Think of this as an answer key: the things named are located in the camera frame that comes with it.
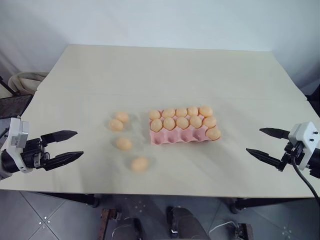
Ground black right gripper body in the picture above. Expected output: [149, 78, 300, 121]
[280, 141, 305, 172]

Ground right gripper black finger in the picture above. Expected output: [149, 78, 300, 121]
[259, 127, 291, 140]
[245, 147, 285, 172]

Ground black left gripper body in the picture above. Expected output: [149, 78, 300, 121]
[20, 137, 53, 172]

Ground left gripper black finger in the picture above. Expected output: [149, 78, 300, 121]
[45, 150, 85, 172]
[40, 129, 78, 149]

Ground pink egg tray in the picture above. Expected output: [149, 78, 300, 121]
[148, 106, 222, 146]

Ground black object behind table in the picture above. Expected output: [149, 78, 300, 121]
[299, 81, 320, 114]

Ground black chair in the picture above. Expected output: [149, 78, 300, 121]
[0, 74, 34, 121]

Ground beige cloth bag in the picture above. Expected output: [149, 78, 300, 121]
[7, 71, 49, 96]

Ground brown wooden block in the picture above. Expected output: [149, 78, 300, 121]
[236, 222, 254, 240]

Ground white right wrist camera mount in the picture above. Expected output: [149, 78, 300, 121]
[287, 121, 320, 171]

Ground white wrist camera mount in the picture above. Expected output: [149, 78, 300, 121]
[287, 121, 320, 171]
[4, 117, 35, 174]

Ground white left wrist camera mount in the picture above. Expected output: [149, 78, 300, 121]
[4, 117, 35, 174]

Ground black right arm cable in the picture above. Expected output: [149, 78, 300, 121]
[291, 157, 320, 209]

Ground white thin cable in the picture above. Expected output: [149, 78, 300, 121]
[209, 219, 240, 234]

